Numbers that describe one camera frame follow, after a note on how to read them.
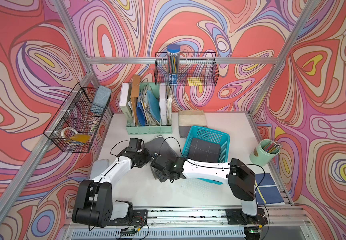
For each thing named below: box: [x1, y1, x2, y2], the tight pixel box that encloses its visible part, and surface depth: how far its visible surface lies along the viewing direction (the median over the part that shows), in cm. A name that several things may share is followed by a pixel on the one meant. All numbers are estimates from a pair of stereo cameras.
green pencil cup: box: [249, 139, 281, 167], surface depth 85 cm
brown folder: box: [130, 74, 140, 126], surface depth 92 cm
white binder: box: [159, 85, 167, 125], surface depth 100 cm
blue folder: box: [147, 90, 160, 123], surface depth 97 cm
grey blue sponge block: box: [90, 85, 112, 115], surface depth 82 cm
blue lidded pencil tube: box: [167, 44, 181, 86], surface depth 77 cm
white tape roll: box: [61, 127, 79, 139], surface depth 68 cm
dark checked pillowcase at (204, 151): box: [187, 137, 221, 163], surface depth 96 cm
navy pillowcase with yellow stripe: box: [254, 173, 285, 205], surface depth 82 cm
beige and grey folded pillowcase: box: [178, 109, 208, 139], surface depth 117 cm
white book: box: [119, 83, 131, 119], surface depth 90 cm
